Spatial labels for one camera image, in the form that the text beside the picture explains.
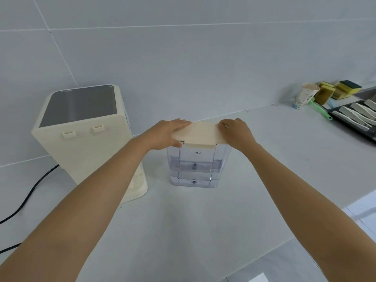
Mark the cream water tank lid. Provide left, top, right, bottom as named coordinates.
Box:
left=172, top=120, right=229, bottom=150

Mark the dark yellow sponge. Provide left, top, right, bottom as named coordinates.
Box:
left=313, top=85, right=336, bottom=105

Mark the person's left forearm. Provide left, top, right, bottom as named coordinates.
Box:
left=0, top=133, right=154, bottom=282

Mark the clear plastic water tank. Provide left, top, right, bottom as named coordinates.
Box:
left=166, top=141, right=230, bottom=189

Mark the black power cable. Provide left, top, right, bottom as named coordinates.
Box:
left=0, top=164, right=60, bottom=255

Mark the green handled brush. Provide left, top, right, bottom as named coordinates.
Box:
left=308, top=98, right=333, bottom=121

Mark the person's right forearm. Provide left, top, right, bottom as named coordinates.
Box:
left=243, top=142, right=376, bottom=282

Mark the yellow sponge with green pad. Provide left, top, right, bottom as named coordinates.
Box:
left=332, top=80, right=362, bottom=100

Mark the cream water dispenser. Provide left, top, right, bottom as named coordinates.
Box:
left=31, top=84, right=148, bottom=205

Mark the black tray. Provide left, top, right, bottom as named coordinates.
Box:
left=327, top=99, right=376, bottom=144

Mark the person's left hand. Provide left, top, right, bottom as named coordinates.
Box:
left=143, top=119, right=192, bottom=151

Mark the white paper cup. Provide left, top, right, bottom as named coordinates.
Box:
left=292, top=83, right=320, bottom=110

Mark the person's right hand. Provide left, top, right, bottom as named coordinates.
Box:
left=219, top=118, right=259, bottom=152

